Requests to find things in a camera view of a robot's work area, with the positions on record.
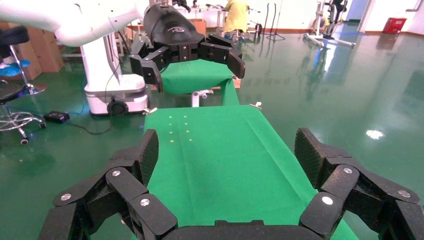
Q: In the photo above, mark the person in yellow coat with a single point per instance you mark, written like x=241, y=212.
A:
x=236, y=16

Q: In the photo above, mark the silver metal binder clip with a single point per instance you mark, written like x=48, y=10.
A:
x=256, y=105
x=149, y=110

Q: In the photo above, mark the wide brown cardboard box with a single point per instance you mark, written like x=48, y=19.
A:
x=32, y=64

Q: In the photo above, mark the white table leg bracket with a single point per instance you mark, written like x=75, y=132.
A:
x=196, y=97

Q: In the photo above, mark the black power box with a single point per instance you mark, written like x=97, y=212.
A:
x=56, y=116

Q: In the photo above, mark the red box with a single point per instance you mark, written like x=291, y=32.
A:
x=394, y=25

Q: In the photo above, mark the black stool with caster legs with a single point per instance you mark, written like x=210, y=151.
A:
x=10, y=91

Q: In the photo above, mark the blue round cushion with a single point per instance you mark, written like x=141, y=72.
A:
x=13, y=69

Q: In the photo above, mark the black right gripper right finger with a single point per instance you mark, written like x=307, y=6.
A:
x=341, y=185

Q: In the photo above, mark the tall brown cardboard box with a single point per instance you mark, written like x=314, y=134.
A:
x=49, y=49

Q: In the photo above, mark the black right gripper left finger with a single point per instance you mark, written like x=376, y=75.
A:
x=132, y=205

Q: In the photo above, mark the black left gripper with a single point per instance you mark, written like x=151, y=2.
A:
x=172, y=28

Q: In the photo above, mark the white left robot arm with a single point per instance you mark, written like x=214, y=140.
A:
x=66, y=20

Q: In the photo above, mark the black tripod stand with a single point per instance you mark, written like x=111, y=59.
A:
x=274, y=23

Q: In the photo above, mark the small distant cardboard box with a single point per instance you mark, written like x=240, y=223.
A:
x=198, y=26

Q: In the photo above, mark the white metal frame machine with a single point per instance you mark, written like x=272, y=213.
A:
x=318, y=23

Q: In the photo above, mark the black stool with disc base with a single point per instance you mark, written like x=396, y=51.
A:
x=13, y=36

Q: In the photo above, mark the small green table cloth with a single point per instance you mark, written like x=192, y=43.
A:
x=192, y=78

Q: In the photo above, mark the large green table cloth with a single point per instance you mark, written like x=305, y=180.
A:
x=215, y=159

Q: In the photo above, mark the white robot column with base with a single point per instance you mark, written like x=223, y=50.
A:
x=116, y=89

